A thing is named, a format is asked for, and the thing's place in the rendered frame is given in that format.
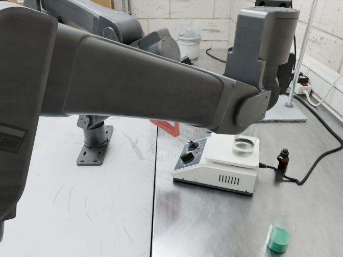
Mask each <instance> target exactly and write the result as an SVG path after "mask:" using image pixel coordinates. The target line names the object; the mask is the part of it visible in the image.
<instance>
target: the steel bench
mask: <svg viewBox="0 0 343 257"><path fill-rule="evenodd" d="M208 49H209V48H200V49H199V56H198V58H197V59H194V60H190V61H191V63H194V66H196V67H199V68H202V69H205V70H209V71H212V72H215V73H221V74H224V72H225V67H226V62H223V61H220V60H218V59H216V58H214V57H212V56H210V55H209V54H207V53H206V50H208ZM294 95H295V96H297V97H299V98H300V99H301V100H303V101H304V102H305V103H306V104H307V105H309V106H310V107H311V108H312V109H313V110H314V111H315V112H316V113H317V114H318V115H319V117H320V118H321V119H322V120H323V121H324V122H325V123H326V124H327V125H328V126H329V127H330V128H331V129H332V130H333V131H334V132H335V133H336V134H337V135H338V136H339V137H341V139H342V140H343V122H342V121H340V120H339V119H338V118H337V117H336V116H335V115H334V114H333V113H331V112H330V111H329V110H328V109H327V108H326V107H325V106H324V105H323V104H321V105H319V106H318V107H315V106H313V105H312V104H310V103H309V101H308V99H307V95H297V94H296V93H294ZM292 102H293V103H294V104H295V105H296V106H297V107H298V109H299V110H300V111H301V112H302V113H303V114H304V115H305V116H306V117H307V120H306V121H274V122H256V123H255V124H256V125H257V126H258V127H259V128H260V129H261V130H262V132H260V133H258V137H257V138H258V139H259V163H262V164H266V165H268V166H273V167H275V163H276V159H277V156H278V155H279V154H280V152H281V150H283V149H284V148H287V149H288V152H289V155H288V157H289V163H288V166H287V170H286V172H285V173H284V175H286V176H288V177H291V178H295V179H298V180H299V182H300V181H302V180H303V178H304V177H305V176H306V174H307V173H308V171H309V170H310V168H311V167H312V165H313V164H314V162H315V161H316V160H317V158H318V157H319V156H320V155H322V154H323V153H325V152H327V151H330V150H333V149H335V148H338V147H340V146H341V141H340V140H339V139H338V138H337V137H336V136H335V135H334V134H333V133H331V131H330V130H329V129H328V128H327V127H326V126H325V125H324V124H323V123H322V122H321V120H320V119H319V118H318V117H317V116H316V115H315V114H314V113H313V112H312V111H311V110H310V109H309V108H308V107H307V106H305V105H304V104H303V103H302V102H301V101H300V100H299V99H297V98H296V97H293V99H292ZM179 128H180V135H179V136H177V137H173V136H172V135H170V134H169V133H168V132H166V131H165V130H163V129H161V128H160V127H158V134H157V153H156V173H155V193H154V213H153V233H152V253H151V257H343V148H341V149H339V150H336V151H333V152H331V153H328V154H326V155H324V156H323V157H322V158H321V159H320V160H319V161H318V163H317V164H316V166H315V167H314V169H313V170H312V172H311V173H310V175H309V176H308V178H307V180H305V182H304V183H303V184H301V185H299V184H298V183H297V182H295V181H291V180H288V179H286V178H284V177H283V176H281V175H280V174H279V173H277V172H276V171H275V170H273V169H270V168H267V167H266V168H259V176H258V181H257V185H256V190H255V192H253V195H247V194H242V193H237V192H232V191H227V190H222V189H217V188H212V187H207V186H202V185H197V184H192V183H187V182H182V181H177V180H173V176H172V171H173V169H174V167H175V165H176V162H177V160H178V158H179V156H180V153H181V151H182V149H183V146H184V145H185V144H187V143H188V142H187V141H188V140H190V141H192V142H193V141H196V140H200V139H203V138H205V137H206V134H207V133H208V132H207V129H206V128H199V127H194V126H190V125H187V124H184V123H179ZM210 134H211V133H210ZM276 214H282V215H286V216H288V217H290V218H291V219H292V220H293V221H294V222H295V224H296V227H297V229H296V231H295V232H294V235H293V237H292V240H291V243H290V245H289V248H288V251H287V252H285V253H282V254H279V253H275V252H273V251H271V250H270V249H269V248H268V247H267V245H266V242H265V240H266V236H267V232H268V229H269V226H270V223H271V218H272V217H273V216H274V215H276Z"/></svg>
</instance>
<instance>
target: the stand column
mask: <svg viewBox="0 0 343 257"><path fill-rule="evenodd" d="M317 3H318V0H313V2H312V6H311V10H310V14H309V18H308V22H307V26H306V30H305V34H304V38H303V42H302V46H301V50H300V54H299V58H298V62H297V66H296V70H295V74H294V77H293V82H292V86H291V90H290V94H289V98H288V102H286V103H285V106H286V107H288V108H292V107H293V103H292V99H293V96H294V93H295V89H296V85H297V81H298V77H299V73H300V69H301V66H302V62H303V58H304V54H305V50H306V46H307V42H308V38H309V34H310V30H311V27H312V23H313V19H314V15H315V11H316V7H317Z"/></svg>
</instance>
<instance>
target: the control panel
mask: <svg viewBox="0 0 343 257"><path fill-rule="evenodd" d="M206 141H207V138H204V139H201V140H197V141H194V143H198V144H199V146H198V147H199V148H200V149H197V148H198V147H197V148H196V149H195V150H192V153H193V155H194V159H193V160H192V161H191V162H190V163H187V164H184V163H183V161H182V160H181V158H180V156H181V155H183V154H185V153H187V152H189V150H188V147H189V144H185V145H184V147H183V150H182V152H181V154H180V156H179V159H178V161H177V163H176V166H175V168H174V170H177V169H181V168H185V167H188V166H192V165H196V164H199V163H200V160H201V157H202V154H203V150H204V147H205V144H206ZM196 152H199V153H197V154H195V153H196Z"/></svg>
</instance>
